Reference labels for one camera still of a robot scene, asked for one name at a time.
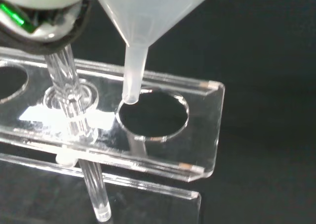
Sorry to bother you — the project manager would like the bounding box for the clear acrylic funnel stand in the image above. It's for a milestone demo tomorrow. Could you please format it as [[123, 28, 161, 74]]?
[[0, 45, 226, 224]]

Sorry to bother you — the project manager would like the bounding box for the black cloth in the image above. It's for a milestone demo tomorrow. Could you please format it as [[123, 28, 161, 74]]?
[[0, 0, 316, 224]]

